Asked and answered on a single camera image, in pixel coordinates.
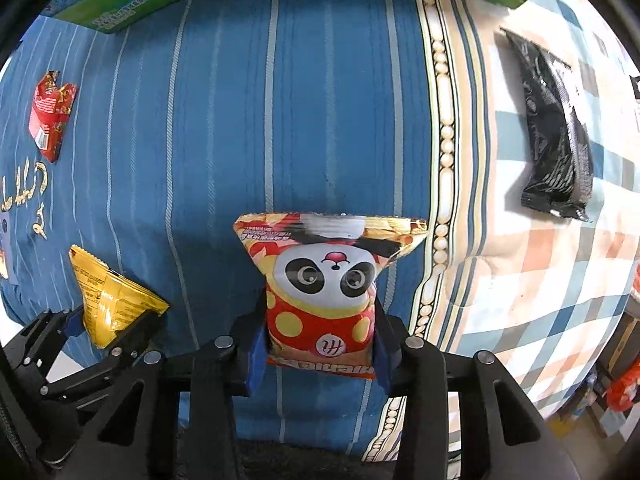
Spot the panda print snack packet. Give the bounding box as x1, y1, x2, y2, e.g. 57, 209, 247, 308
233, 212, 429, 380

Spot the black snack packet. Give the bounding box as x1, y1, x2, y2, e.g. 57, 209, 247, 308
499, 27, 595, 222

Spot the red plastic bag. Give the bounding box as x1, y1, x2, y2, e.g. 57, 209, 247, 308
605, 371, 640, 415

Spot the blue striped blanket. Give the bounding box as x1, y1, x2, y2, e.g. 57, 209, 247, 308
0, 0, 501, 463

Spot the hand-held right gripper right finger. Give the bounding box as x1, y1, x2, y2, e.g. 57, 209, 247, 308
371, 302, 568, 480

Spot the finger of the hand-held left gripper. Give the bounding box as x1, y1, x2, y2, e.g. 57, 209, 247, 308
39, 311, 167, 403
1, 308, 85, 397

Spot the yellow snack packet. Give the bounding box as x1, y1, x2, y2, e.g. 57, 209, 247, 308
68, 244, 171, 350

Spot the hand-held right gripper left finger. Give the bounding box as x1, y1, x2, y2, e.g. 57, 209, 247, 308
82, 304, 269, 480

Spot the red snack packet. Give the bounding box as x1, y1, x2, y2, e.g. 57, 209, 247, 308
28, 70, 79, 164

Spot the checkered bed sheet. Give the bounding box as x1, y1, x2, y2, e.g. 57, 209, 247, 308
440, 0, 640, 423

